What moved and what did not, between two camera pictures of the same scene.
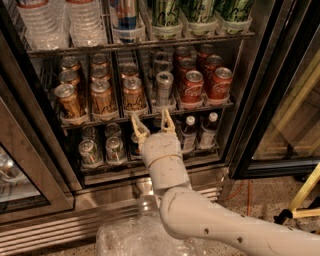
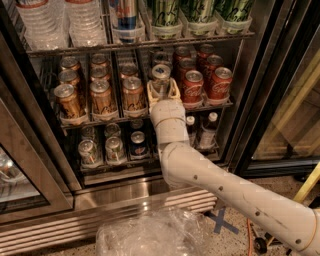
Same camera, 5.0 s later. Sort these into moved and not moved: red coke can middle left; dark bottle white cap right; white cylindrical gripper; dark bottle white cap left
Moved: white cylindrical gripper
Not moved: red coke can middle left; dark bottle white cap left; dark bottle white cap right
